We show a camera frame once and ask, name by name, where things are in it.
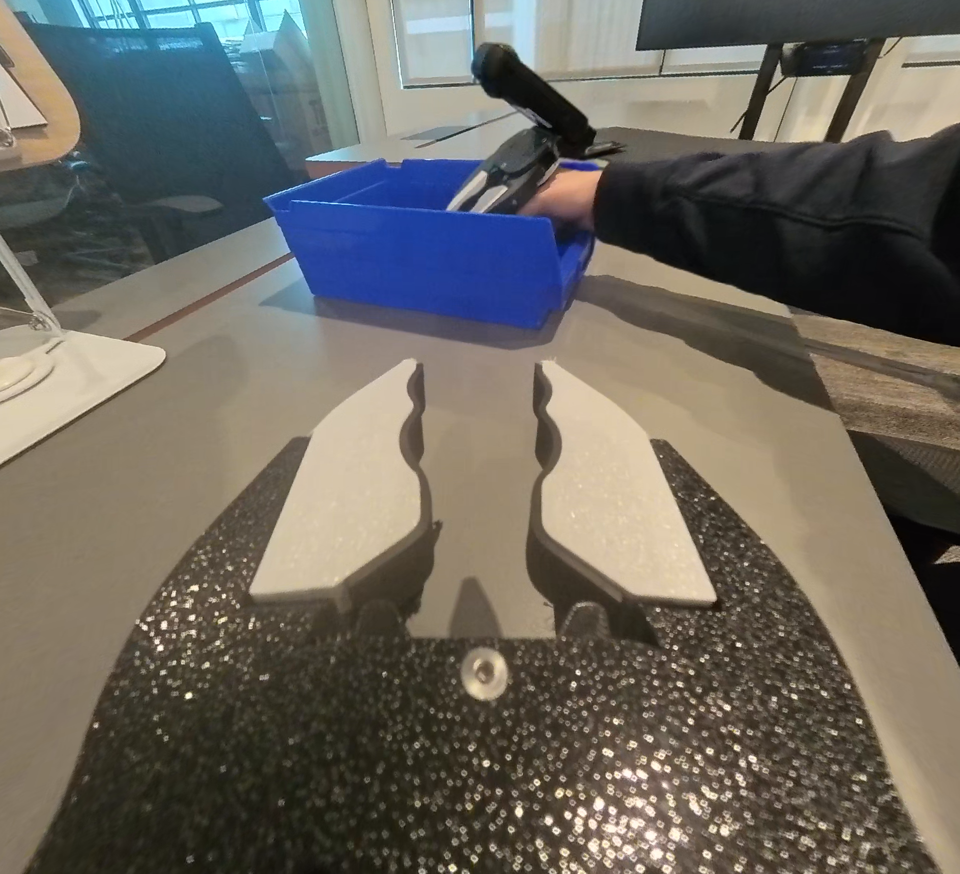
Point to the black video bar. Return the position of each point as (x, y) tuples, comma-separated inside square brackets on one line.
[(825, 57)]

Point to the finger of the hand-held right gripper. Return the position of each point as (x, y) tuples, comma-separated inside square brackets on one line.
[(466, 190)]

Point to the printed instruction sheet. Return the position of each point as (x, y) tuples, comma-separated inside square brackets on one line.
[(19, 102)]

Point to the person's right hand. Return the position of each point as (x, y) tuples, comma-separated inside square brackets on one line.
[(574, 199)]

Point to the person's right forearm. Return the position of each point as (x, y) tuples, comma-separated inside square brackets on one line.
[(750, 214)]

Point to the blue plastic bin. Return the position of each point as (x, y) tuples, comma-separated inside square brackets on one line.
[(420, 267)]

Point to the cardboard box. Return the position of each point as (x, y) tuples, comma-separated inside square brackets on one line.
[(292, 87)]

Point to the black mesh office chair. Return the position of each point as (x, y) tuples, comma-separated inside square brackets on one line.
[(165, 109)]

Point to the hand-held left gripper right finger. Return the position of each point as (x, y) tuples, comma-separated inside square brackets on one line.
[(615, 499)]

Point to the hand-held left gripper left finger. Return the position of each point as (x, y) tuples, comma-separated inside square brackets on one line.
[(345, 499)]

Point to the black display stand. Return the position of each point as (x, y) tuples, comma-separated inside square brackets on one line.
[(761, 94)]

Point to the instruction sheet on white stand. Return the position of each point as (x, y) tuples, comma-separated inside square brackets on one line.
[(90, 379)]

